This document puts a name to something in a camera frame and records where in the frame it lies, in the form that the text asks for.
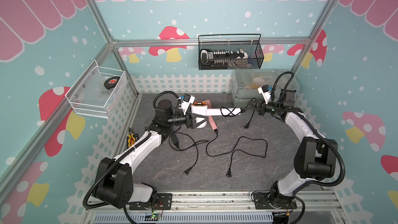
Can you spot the black hair dryer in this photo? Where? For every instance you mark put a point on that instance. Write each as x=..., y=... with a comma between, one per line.
x=174, y=139

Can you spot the black white power strip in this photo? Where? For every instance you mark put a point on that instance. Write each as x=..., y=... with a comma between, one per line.
x=221, y=58

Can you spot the white wire mesh basket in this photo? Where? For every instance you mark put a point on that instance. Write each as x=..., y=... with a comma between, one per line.
x=89, y=97

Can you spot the black wire mesh basket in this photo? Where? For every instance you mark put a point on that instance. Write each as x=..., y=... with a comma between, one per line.
x=249, y=43

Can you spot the black red tape measure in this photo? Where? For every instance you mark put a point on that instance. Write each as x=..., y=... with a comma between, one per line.
x=111, y=83

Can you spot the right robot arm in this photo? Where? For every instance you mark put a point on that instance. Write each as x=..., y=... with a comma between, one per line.
x=317, y=160

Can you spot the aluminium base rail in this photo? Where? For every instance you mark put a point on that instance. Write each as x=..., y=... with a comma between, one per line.
x=225, y=207

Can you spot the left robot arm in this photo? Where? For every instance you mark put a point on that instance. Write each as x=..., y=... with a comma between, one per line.
x=114, y=183

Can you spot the white hair dryer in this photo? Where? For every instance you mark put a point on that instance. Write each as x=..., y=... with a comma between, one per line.
x=202, y=109

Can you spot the yellow black pliers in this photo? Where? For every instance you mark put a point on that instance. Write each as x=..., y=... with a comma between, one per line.
x=131, y=138

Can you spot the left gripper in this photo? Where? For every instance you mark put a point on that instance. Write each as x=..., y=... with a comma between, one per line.
x=190, y=123

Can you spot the green clear storage box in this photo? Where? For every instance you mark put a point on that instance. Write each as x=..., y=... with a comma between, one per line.
x=245, y=84

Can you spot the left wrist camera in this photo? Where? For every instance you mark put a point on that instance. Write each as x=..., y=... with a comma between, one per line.
x=184, y=102

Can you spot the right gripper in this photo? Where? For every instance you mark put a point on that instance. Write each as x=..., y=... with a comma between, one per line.
x=263, y=105

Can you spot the pink hair dryer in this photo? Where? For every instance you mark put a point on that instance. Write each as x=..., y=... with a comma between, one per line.
x=211, y=120

